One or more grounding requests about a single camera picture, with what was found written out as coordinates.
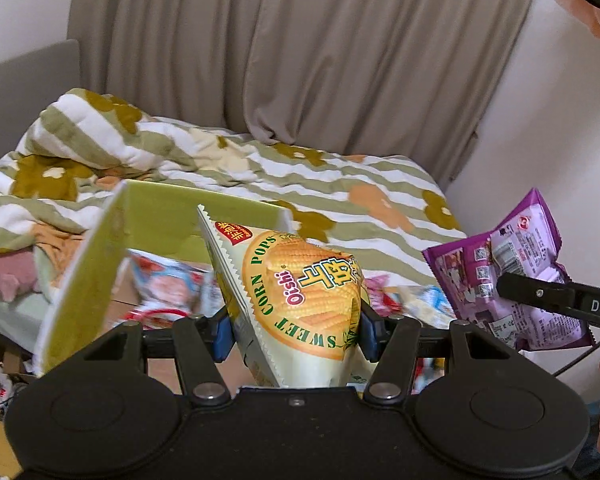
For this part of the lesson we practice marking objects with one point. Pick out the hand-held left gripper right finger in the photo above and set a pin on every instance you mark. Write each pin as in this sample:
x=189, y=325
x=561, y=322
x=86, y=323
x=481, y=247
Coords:
x=369, y=337

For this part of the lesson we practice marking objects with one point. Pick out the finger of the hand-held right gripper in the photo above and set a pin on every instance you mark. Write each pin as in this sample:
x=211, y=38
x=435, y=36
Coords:
x=535, y=295

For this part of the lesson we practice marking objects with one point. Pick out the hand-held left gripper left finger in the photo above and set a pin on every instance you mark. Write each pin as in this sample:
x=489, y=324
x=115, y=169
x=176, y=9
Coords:
x=222, y=337

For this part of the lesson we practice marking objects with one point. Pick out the purple snack bag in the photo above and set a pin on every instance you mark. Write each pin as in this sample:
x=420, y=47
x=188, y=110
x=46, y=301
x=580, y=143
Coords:
x=480, y=270

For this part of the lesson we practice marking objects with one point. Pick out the yellow corn snack bag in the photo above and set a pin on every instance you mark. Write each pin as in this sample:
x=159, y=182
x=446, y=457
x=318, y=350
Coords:
x=290, y=290

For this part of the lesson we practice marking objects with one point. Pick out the green cardboard box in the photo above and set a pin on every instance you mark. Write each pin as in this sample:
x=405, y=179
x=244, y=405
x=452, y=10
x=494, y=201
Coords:
x=85, y=280

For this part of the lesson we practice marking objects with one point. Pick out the pink red snack packet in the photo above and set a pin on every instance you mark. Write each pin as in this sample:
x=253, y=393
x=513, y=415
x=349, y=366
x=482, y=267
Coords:
x=380, y=295

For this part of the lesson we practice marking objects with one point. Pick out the white yellow snack packet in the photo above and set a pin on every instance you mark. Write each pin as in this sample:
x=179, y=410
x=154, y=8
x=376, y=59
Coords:
x=425, y=302

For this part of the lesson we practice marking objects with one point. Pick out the white red blue snack packet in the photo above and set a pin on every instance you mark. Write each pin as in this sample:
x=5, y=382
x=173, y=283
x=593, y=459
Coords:
x=172, y=280

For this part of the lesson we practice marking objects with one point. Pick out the green striped floral blanket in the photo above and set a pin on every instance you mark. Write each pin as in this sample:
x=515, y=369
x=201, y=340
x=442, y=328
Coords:
x=330, y=185

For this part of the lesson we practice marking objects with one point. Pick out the orange cloth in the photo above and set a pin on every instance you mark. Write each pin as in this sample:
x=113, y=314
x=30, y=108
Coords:
x=60, y=250

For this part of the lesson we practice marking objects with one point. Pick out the light green bed sheet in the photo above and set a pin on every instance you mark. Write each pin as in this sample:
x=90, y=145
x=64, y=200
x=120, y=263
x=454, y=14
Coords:
x=15, y=317

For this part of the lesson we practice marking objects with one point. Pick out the pink plush toy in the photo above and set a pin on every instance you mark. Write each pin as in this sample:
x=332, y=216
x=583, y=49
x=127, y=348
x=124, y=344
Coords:
x=10, y=275

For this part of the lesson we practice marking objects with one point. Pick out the clear plastic bag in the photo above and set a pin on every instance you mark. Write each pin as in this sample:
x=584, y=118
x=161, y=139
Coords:
x=2, y=380

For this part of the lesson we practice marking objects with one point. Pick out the beige curtain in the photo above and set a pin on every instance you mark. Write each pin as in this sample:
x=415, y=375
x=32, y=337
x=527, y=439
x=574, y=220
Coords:
x=305, y=60

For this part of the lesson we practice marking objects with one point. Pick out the grey bed headboard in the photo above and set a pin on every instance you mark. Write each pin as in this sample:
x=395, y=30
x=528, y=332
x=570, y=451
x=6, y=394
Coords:
x=25, y=95

